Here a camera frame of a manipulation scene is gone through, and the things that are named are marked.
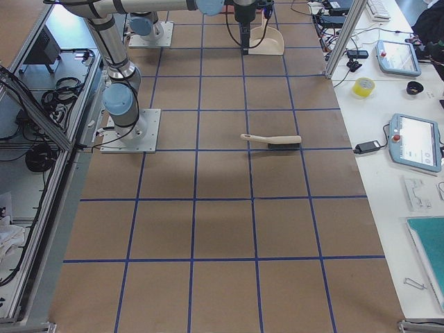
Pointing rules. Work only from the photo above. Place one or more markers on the blue teach pendant lower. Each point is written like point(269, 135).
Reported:
point(414, 142)

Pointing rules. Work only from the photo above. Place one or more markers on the black power adapter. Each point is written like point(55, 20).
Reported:
point(367, 147)

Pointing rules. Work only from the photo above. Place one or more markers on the beige hand brush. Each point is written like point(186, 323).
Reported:
point(275, 142)

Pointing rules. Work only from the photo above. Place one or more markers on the aluminium frame post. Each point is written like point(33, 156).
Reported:
point(349, 25)

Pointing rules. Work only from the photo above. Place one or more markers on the beige plastic dustpan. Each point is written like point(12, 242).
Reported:
point(266, 40)

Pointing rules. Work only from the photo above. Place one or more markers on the black small bowl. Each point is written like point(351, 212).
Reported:
point(414, 88)

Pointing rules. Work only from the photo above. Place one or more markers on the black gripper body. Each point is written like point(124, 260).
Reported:
point(243, 13)

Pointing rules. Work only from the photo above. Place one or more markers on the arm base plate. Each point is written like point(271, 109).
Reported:
point(142, 138)
point(136, 42)

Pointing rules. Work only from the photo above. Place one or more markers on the yellow tape roll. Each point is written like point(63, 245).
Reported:
point(363, 87)

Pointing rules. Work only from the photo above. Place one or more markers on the blue teach pendant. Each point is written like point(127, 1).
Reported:
point(397, 58)
point(414, 142)

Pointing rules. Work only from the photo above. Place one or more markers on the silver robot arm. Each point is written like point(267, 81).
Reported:
point(98, 16)
point(146, 25)

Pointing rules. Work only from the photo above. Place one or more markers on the blue teach pendant upper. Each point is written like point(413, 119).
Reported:
point(397, 58)

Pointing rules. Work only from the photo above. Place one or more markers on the teal cutting mat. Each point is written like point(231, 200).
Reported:
point(427, 236)

